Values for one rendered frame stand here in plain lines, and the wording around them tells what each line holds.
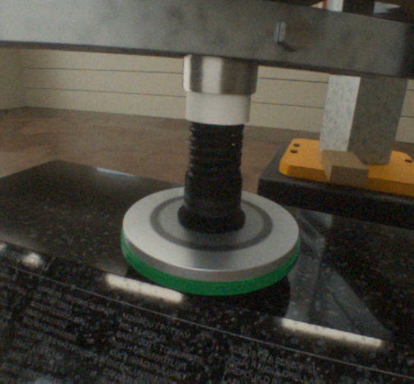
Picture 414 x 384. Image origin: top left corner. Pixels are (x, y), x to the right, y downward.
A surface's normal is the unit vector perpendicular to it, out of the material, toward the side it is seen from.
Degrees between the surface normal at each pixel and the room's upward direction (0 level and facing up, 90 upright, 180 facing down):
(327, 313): 0
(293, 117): 90
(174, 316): 45
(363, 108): 90
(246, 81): 90
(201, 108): 90
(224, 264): 0
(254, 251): 0
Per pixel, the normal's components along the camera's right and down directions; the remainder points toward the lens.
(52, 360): -0.17, -0.45
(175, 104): -0.26, 0.31
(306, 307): 0.05, -0.94
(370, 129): 0.15, 0.33
